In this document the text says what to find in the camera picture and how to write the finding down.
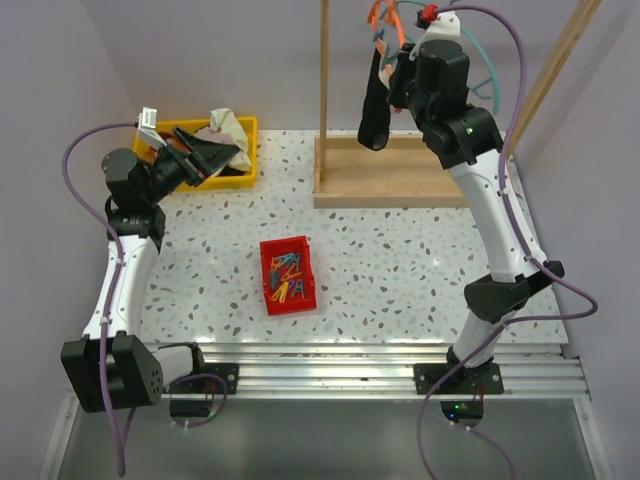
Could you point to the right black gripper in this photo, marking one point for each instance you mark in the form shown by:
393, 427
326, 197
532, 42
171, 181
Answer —
396, 96

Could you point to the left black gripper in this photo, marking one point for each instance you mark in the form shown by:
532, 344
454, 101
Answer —
210, 156

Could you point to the teal plastic hanger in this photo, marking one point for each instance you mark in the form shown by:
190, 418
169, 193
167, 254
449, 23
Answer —
488, 89

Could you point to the black underwear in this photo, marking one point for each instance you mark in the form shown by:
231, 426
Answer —
374, 128

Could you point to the orange plastic hanger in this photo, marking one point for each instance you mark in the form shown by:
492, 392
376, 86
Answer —
381, 15

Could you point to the dark teal clothespin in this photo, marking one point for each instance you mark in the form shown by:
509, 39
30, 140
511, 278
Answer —
274, 278

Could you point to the yellow clothespin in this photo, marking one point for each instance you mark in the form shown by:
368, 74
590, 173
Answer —
280, 294

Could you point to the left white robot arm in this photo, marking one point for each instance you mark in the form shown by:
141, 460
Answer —
109, 367

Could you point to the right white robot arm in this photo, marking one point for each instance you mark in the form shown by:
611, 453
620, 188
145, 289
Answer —
430, 81

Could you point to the pale green cloth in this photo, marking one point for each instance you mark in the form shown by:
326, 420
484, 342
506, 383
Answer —
224, 120

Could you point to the blue clothespin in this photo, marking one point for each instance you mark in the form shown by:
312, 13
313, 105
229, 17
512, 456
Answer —
379, 35

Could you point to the wooden rack base tray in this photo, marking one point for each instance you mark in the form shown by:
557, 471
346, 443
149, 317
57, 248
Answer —
405, 174

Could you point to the red plastic bin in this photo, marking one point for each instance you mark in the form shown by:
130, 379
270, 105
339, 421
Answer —
292, 245

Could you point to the grey clothespin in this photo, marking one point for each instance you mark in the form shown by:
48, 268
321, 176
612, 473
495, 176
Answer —
298, 292
295, 260

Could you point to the orange clothespin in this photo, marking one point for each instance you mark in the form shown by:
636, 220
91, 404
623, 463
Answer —
290, 273

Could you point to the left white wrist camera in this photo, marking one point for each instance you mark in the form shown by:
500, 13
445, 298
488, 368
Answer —
146, 129

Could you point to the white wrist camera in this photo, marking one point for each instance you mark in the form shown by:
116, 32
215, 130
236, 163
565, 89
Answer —
435, 26
146, 129

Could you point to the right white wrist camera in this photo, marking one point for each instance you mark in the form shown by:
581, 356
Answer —
435, 26

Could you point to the left wooden rack post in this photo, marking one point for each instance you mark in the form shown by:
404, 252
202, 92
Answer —
324, 82

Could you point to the wooden rack post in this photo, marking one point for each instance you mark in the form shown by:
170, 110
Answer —
324, 82
570, 35

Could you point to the right wooden rack post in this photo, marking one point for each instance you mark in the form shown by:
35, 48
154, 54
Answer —
570, 35

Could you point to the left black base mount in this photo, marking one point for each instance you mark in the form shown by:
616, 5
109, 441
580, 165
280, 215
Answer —
213, 378

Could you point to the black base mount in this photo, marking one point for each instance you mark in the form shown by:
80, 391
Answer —
213, 378
467, 381

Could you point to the aluminium rail frame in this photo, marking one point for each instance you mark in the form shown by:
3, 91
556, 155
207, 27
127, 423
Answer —
385, 371

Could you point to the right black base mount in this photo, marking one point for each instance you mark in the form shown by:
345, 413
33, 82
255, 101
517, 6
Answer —
467, 381

